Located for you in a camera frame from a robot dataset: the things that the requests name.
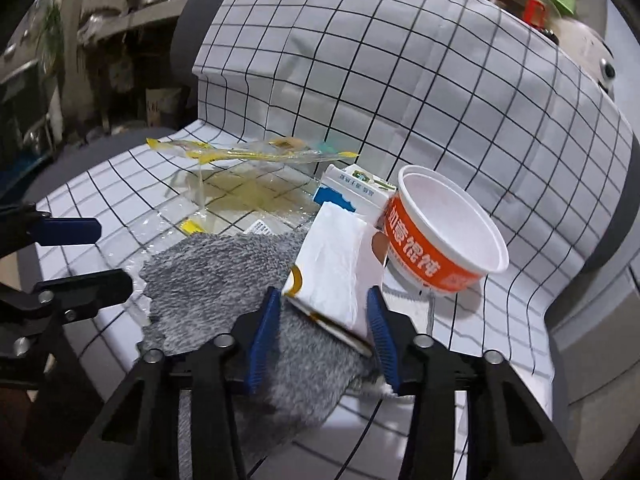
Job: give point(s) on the white black-checked cloth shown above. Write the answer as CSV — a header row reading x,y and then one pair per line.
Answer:
x,y
400,85

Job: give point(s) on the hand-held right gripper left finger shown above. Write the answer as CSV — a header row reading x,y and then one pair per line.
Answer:
x,y
261,345

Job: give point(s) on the orange and white paper bowl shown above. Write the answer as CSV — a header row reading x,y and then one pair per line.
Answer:
x,y
425,255

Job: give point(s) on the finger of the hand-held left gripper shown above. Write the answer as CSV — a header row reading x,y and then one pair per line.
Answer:
x,y
70,231
95,287

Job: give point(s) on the cluttered storage shelf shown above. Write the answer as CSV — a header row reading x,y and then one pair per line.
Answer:
x,y
110,35

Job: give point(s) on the clear plastic tray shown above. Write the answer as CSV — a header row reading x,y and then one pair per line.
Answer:
x,y
240,200

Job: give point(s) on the grey fuzzy cloth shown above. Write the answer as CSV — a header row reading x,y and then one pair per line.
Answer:
x,y
210,285

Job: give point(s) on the green potted plant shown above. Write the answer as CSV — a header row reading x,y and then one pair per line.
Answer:
x,y
50,25

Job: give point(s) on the blue and white milk carton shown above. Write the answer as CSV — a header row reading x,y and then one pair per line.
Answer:
x,y
345,185

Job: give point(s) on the small cardboard box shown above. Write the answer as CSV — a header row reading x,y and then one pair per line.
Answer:
x,y
161,106

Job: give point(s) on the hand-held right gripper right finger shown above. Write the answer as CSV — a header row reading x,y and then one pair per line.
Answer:
x,y
382,345

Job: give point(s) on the small red thing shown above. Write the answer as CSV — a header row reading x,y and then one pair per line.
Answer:
x,y
535,12

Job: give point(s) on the clear yellow-printed plastic wrapper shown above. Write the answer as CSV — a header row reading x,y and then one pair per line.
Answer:
x,y
225,152

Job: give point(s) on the white round appliance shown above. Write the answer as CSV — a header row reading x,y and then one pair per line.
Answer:
x,y
590,55

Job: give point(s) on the grey cabinet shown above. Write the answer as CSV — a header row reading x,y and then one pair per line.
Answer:
x,y
600,335

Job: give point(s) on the white paper packet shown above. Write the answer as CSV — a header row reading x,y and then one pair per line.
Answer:
x,y
335,260

